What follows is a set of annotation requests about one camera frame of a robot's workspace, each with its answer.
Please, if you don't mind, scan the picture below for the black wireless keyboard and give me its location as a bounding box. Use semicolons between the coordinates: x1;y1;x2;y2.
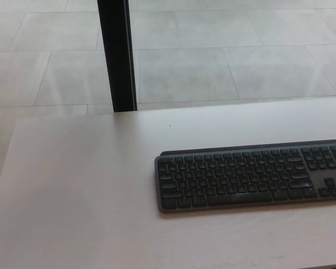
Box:
154;138;336;214

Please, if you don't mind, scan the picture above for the black metal window post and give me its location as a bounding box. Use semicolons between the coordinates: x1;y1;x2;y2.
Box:
96;0;138;113

